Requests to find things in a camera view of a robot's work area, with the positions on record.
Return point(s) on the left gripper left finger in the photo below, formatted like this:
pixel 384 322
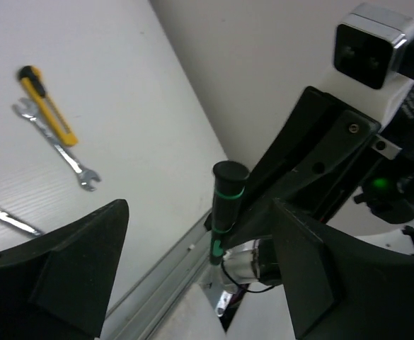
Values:
pixel 58 286

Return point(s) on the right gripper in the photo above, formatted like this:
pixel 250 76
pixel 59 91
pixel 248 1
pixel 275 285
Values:
pixel 326 153

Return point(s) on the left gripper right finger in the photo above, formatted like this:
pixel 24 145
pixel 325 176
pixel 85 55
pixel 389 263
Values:
pixel 339 287

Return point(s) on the green black screwdriver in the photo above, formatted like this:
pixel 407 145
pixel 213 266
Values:
pixel 230 179

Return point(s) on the silver wrench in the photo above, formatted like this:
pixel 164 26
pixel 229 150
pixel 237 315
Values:
pixel 19 225
pixel 30 111

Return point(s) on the large yellow utility knife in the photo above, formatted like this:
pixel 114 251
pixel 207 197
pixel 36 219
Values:
pixel 30 78

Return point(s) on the aluminium rail frame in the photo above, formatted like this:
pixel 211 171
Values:
pixel 178 298

